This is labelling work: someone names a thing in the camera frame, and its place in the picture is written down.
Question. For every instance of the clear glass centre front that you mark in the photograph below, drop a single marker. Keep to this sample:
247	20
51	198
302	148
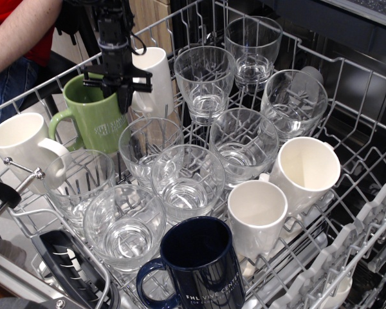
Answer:
189	180

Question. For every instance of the person forearm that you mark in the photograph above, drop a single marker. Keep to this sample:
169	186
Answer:
25	27

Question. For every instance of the clear glass centre left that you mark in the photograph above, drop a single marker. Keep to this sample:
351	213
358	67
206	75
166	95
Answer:
142	141

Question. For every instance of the grey folding tine shelf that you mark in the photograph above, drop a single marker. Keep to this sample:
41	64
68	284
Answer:
335	262

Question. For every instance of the clear glass far right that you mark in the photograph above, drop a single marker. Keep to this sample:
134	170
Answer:
294	101

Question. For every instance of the green ceramic mug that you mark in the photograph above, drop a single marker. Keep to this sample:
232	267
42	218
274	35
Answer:
98	120

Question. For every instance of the blue jeans leg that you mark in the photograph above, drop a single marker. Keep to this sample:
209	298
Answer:
18	78

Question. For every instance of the white mug at back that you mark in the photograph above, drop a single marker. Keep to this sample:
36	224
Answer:
159	102

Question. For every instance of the small white mug front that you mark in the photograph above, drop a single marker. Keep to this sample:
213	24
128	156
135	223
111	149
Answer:
256	212

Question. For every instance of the large white mug right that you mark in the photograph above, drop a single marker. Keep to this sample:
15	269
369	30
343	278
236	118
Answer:
305	169

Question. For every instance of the clear glass centre right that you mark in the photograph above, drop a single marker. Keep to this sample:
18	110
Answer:
245	141

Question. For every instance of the clear glass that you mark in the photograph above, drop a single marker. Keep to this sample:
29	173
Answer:
189	180
73	180
254	42
142	141
245	141
205	77
294	101
124	225

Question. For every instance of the black clamp with screw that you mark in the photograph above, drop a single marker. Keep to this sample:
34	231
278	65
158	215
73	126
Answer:
10	197

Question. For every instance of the clear glass front left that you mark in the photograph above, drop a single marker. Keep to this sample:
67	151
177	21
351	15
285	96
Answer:
124	225

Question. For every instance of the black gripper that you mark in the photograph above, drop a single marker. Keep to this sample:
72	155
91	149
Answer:
115	22

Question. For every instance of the clear glass back centre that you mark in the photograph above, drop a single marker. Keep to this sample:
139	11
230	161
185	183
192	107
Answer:
205	77

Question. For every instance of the white mug at left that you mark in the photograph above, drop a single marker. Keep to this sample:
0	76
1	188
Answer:
24	138

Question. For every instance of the red shirt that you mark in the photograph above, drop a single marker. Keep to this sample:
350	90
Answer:
40	53

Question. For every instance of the grey wire dishwasher rack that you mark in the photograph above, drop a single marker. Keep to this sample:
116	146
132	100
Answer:
350	125

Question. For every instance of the navy blue mug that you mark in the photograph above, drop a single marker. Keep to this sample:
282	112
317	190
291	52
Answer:
199	257

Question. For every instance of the clear glass back right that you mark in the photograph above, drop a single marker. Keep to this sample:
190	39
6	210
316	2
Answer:
254	42

